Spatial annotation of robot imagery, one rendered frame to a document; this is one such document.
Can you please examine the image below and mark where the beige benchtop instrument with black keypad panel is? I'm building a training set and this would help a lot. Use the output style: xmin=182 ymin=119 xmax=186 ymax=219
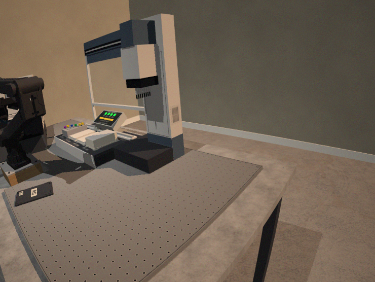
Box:
xmin=0 ymin=106 xmax=48 ymax=162

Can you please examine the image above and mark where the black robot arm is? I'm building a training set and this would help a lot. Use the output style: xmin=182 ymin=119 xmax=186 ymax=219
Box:
xmin=0 ymin=76 xmax=46 ymax=170

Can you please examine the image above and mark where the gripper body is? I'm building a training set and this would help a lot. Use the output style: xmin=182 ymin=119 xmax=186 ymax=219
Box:
xmin=0 ymin=110 xmax=8 ymax=121

